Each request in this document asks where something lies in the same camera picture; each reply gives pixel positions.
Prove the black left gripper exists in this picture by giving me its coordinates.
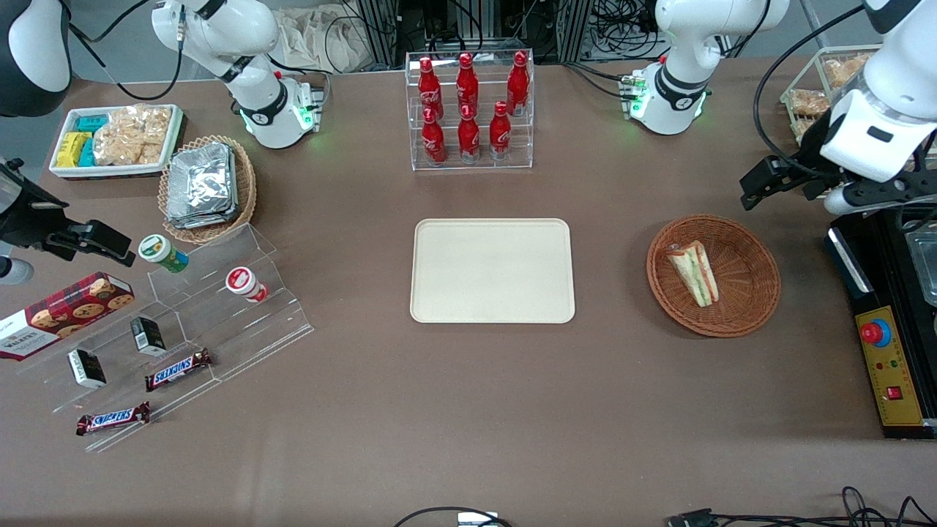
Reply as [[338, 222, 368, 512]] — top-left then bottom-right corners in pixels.
[[739, 110, 841, 212]]

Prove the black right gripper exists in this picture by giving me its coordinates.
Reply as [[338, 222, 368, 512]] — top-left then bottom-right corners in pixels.
[[0, 157, 137, 266]]

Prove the white rectangular snack tray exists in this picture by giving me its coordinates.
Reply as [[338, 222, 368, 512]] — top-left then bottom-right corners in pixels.
[[49, 104, 185, 180]]

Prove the round brown wicker basket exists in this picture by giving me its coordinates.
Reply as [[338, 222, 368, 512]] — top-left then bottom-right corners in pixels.
[[646, 214, 782, 338]]

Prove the wrapped triangle sandwich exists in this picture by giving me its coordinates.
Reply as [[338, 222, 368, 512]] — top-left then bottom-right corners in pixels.
[[665, 240, 720, 308]]

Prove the oval light wicker basket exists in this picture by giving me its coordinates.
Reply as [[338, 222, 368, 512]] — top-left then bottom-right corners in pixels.
[[158, 135, 258, 244]]

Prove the beige plastic tray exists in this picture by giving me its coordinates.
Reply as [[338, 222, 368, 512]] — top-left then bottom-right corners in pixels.
[[410, 218, 576, 324]]

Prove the green lidded yogurt cup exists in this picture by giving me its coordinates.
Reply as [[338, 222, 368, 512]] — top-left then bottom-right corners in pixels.
[[138, 234, 190, 274]]

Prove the red tartan cookie box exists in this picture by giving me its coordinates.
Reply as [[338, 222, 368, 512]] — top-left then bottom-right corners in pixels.
[[0, 272, 135, 362]]

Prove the wrapped bread pack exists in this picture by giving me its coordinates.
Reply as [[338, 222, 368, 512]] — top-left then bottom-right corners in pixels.
[[787, 89, 832, 119], [824, 55, 876, 90]]

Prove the yellow snack pack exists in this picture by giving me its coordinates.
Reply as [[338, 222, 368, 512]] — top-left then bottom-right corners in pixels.
[[56, 132, 92, 168]]

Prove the small black box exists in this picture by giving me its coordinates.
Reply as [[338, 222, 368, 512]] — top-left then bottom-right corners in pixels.
[[130, 316, 167, 357], [67, 349, 108, 389]]

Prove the clear bin with bread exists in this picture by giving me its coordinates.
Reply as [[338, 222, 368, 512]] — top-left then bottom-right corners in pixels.
[[780, 45, 883, 143]]

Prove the clear bag of crackers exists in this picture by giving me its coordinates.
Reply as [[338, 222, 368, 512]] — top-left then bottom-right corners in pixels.
[[93, 105, 173, 166]]

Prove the silver foil packs stack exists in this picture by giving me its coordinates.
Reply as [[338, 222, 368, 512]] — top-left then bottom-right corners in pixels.
[[166, 143, 239, 230]]

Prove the Snickers chocolate bar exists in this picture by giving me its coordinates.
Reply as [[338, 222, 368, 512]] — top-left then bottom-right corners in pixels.
[[76, 401, 152, 437], [144, 348, 214, 392]]

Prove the red lidded yogurt cup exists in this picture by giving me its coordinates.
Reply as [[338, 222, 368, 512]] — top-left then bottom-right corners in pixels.
[[225, 267, 269, 304]]

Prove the clear acrylic stepped display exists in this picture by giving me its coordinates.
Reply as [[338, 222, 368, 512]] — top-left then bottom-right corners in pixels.
[[15, 223, 316, 453]]

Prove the black yellow control box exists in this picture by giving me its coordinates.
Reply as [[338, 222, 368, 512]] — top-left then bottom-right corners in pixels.
[[826, 209, 937, 440]]

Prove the red cola bottle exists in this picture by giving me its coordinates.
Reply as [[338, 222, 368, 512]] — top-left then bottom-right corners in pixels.
[[455, 52, 479, 118], [418, 56, 444, 122], [458, 105, 482, 163], [507, 51, 531, 116], [422, 108, 447, 165], [489, 101, 512, 160]]

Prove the clear acrylic bottle rack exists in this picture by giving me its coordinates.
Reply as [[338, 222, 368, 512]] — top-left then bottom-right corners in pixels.
[[405, 50, 535, 172]]

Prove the beige cloth bag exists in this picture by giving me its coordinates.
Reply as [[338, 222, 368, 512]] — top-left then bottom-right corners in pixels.
[[275, 4, 374, 74]]

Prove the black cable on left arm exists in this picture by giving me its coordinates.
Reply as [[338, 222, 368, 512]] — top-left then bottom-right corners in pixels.
[[754, 4, 868, 180]]

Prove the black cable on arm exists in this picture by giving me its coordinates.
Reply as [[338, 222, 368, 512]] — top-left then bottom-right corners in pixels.
[[66, 0, 185, 102], [754, 4, 868, 180]]

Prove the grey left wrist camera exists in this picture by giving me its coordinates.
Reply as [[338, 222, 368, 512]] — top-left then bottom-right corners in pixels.
[[826, 178, 937, 217]]

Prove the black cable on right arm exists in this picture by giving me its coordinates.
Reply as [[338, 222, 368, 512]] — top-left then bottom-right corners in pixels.
[[66, 0, 185, 102]]

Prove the aluminium frame post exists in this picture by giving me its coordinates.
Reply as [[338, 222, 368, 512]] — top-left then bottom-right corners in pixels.
[[556, 0, 594, 61], [359, 0, 400, 68]]

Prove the black cable bundle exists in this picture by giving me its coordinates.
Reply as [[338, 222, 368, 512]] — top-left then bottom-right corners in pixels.
[[668, 487, 937, 527]]

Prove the black cable with white plug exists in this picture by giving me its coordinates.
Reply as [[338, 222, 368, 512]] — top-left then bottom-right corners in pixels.
[[394, 507, 513, 527]]

